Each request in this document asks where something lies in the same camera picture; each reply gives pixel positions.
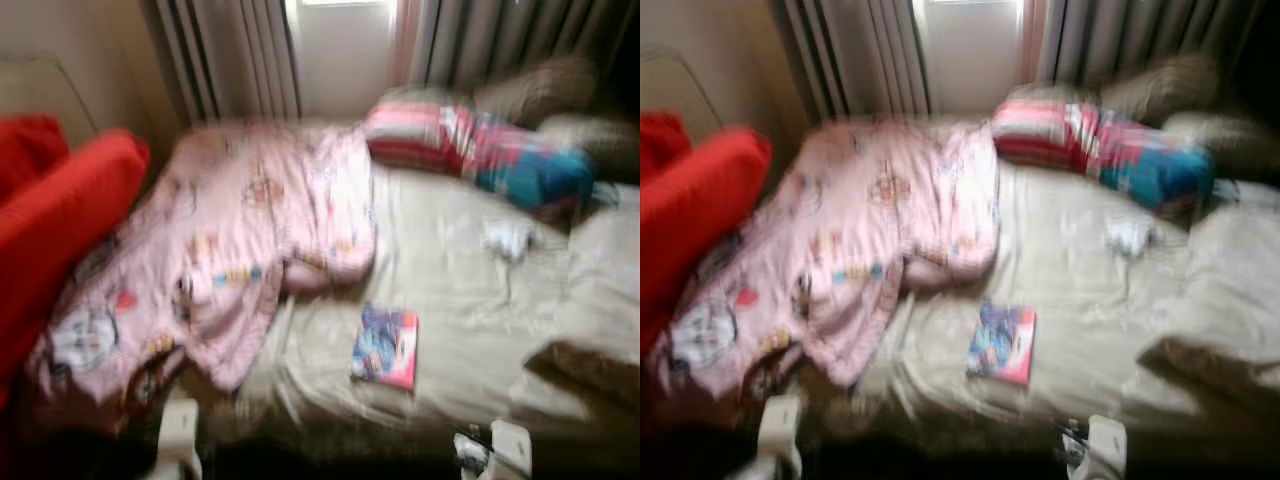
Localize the bed with beige floral sheet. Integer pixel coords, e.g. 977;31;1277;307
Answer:
800;118;1280;441
170;120;641;451

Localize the colourful comic book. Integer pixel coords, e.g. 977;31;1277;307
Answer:
349;304;420;392
966;301;1038;387

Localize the large beige floral pillow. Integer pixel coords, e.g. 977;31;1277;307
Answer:
520;195;641;406
1138;200;1280;416

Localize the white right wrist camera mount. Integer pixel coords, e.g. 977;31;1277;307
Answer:
487;420;534;480
1086;414;1129;480

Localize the pink cartoon print quilt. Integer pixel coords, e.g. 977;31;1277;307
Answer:
655;118;1001;403
25;120;379;413

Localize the white ribbed radiator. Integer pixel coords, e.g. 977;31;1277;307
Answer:
772;0;933;123
148;0;303;126

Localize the red white blue bolster pillow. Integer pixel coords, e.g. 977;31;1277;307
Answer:
363;98;599;213
990;97;1217;214

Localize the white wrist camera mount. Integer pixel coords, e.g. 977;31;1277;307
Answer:
487;420;534;480
1086;414;1129;480
755;394;804;480
155;398;203;480

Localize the grey curtain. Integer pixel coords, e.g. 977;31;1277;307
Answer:
1020;0;1251;96
395;0;626;101

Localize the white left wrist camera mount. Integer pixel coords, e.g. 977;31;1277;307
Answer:
155;398;203;480
755;394;804;480

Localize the crumpled white sock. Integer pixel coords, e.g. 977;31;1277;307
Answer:
482;217;537;264
1104;216;1161;261

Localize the bright window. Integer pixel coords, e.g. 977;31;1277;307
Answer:
285;0;399;116
915;0;1029;113

